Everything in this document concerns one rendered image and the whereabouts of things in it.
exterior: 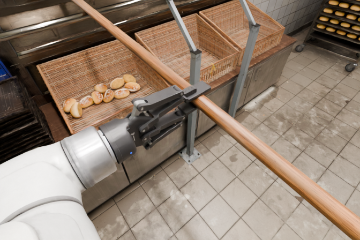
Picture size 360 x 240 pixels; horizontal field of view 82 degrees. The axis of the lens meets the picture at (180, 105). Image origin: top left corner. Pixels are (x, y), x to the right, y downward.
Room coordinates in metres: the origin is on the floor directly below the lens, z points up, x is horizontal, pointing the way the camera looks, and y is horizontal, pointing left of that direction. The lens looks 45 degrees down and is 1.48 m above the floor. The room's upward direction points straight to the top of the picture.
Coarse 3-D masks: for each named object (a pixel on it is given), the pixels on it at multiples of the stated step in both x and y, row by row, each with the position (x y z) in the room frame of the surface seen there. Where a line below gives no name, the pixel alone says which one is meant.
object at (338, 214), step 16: (80, 0) 0.85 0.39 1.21; (96, 16) 0.71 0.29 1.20; (112, 32) 0.61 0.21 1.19; (128, 48) 0.53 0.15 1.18; (144, 48) 0.51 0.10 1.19; (160, 64) 0.43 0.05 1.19; (176, 80) 0.37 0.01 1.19; (208, 112) 0.28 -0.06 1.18; (224, 112) 0.27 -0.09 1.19; (224, 128) 0.24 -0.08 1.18; (240, 128) 0.23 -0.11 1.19; (240, 144) 0.21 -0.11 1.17; (256, 144) 0.20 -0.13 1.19; (272, 160) 0.17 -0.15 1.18; (288, 176) 0.15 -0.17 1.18; (304, 176) 0.14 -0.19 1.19; (304, 192) 0.12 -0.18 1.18; (320, 192) 0.12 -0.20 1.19; (320, 208) 0.10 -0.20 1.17; (336, 208) 0.10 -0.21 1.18; (336, 224) 0.08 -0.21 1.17; (352, 224) 0.08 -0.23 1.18
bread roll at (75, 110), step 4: (72, 104) 0.83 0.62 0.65; (76, 104) 0.83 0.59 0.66; (72, 108) 0.80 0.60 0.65; (76, 108) 0.80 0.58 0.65; (80, 108) 0.83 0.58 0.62; (72, 112) 0.78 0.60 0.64; (76, 112) 0.78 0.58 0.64; (80, 112) 0.80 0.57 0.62; (76, 116) 0.77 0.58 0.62; (80, 116) 0.78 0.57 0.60
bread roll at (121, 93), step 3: (117, 90) 0.97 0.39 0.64; (120, 90) 0.96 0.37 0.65; (123, 90) 0.97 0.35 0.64; (126, 90) 0.98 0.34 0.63; (114, 93) 0.95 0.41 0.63; (117, 93) 0.95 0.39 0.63; (120, 93) 0.95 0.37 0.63; (123, 93) 0.95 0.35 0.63; (126, 93) 0.96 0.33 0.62; (129, 93) 0.98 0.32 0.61; (114, 96) 0.94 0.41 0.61; (117, 96) 0.93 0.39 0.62; (120, 96) 0.94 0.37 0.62; (123, 96) 0.94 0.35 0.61; (126, 96) 0.95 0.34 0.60
